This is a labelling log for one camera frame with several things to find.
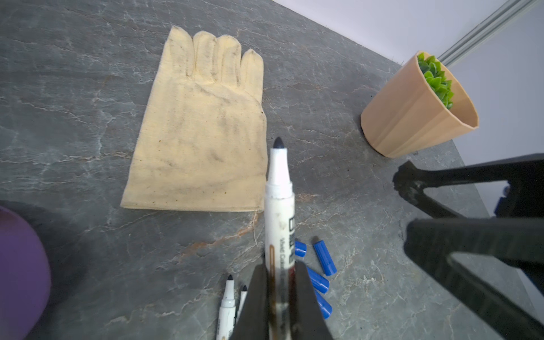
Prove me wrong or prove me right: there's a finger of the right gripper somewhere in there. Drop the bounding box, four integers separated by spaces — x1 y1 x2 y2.
404 218 543 339
393 154 543 218

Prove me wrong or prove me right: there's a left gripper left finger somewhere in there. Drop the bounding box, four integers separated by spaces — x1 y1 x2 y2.
231 264 269 340

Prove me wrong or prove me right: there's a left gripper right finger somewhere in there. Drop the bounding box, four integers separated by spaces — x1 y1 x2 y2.
293 262 333 339

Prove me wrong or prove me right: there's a white marker pen two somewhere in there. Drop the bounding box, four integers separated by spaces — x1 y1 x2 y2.
216 275 236 340

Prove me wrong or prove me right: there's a blue pen cap one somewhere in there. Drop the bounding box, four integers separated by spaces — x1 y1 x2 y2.
313 238 337 276

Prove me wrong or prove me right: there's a blue pen cap two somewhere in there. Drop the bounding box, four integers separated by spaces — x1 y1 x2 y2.
295 240 307 258

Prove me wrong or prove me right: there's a white marker pen one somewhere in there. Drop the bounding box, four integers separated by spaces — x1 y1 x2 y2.
264 137 295 339

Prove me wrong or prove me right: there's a blue pen cap four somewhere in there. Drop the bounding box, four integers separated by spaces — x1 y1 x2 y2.
314 290 333 320

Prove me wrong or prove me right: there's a white marker pen three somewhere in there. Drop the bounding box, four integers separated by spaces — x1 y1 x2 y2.
237 285 248 320

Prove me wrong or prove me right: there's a blue pen cap three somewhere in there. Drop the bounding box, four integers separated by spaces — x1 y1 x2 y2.
307 267 330 295

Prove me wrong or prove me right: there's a tan pot with green plant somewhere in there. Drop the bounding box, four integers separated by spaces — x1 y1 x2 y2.
361 51 480 158

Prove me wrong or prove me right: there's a beige fabric glove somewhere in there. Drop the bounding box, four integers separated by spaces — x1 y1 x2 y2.
120 26 268 212

